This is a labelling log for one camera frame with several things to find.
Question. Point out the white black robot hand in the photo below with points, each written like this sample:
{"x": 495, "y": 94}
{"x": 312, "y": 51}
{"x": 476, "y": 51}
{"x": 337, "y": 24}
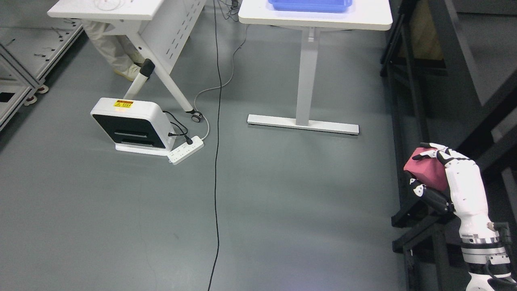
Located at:
{"x": 465, "y": 196}

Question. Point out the pink foam block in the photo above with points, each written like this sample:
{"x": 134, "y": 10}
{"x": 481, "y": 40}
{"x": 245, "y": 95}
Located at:
{"x": 429, "y": 171}

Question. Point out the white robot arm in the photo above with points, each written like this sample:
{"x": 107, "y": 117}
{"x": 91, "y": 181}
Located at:
{"x": 488, "y": 264}

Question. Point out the black metal shelf unit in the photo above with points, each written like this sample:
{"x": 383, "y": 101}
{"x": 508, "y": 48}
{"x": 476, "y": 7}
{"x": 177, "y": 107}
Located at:
{"x": 451, "y": 70}

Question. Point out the blue plastic tray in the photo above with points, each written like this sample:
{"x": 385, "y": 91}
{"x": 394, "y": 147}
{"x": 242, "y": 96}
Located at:
{"x": 317, "y": 6}

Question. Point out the white desk with leg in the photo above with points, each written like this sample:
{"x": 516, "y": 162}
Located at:
{"x": 369, "y": 15}

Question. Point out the white power strip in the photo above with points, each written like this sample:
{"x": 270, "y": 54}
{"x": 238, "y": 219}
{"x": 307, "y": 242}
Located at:
{"x": 185, "y": 150}

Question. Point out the white black floor device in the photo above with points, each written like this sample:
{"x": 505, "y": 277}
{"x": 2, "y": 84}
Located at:
{"x": 135, "y": 126}

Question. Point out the white folding table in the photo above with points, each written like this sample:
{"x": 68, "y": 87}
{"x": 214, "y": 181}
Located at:
{"x": 157, "y": 28}

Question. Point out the person in beige clothes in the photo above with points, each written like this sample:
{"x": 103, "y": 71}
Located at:
{"x": 117, "y": 50}

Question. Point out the aluminium frame cart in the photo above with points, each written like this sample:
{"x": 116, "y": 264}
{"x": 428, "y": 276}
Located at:
{"x": 27, "y": 57}

